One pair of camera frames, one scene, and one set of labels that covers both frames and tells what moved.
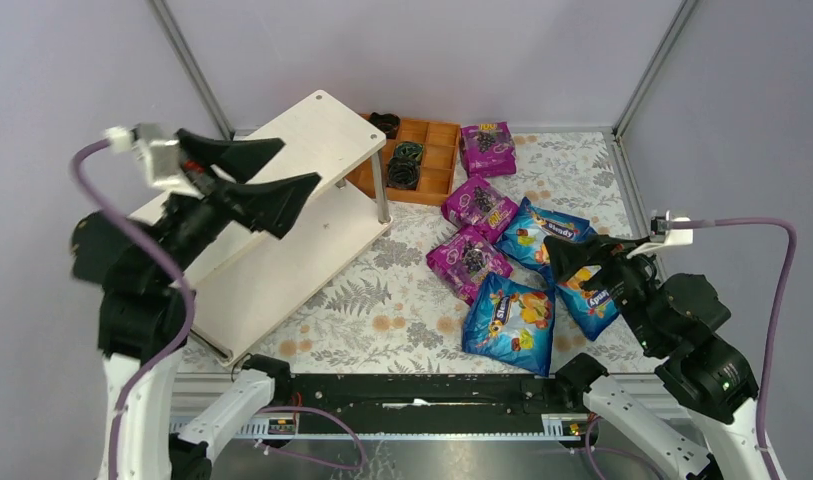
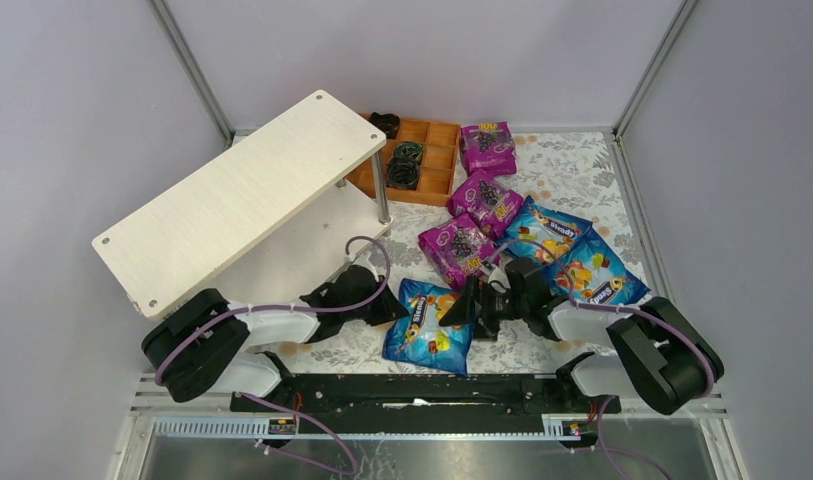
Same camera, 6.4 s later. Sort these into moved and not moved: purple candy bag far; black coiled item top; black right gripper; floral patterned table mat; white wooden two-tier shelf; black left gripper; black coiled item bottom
Moved: black right gripper; black left gripper
Not moved: purple candy bag far; black coiled item bottom; floral patterned table mat; black coiled item top; white wooden two-tier shelf
